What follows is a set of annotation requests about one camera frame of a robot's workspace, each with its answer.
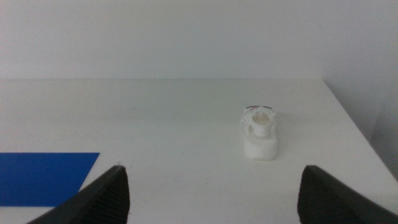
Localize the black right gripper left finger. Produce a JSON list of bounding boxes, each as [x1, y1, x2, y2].
[[26, 165, 131, 224]]

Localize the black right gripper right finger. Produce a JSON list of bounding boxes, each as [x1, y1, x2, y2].
[[297, 165, 398, 224]]

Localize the white strapped toy shoe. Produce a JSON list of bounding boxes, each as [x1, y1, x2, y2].
[[239, 105, 279, 162]]

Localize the blue rectangular mat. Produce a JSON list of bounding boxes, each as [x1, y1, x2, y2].
[[0, 152, 100, 207]]

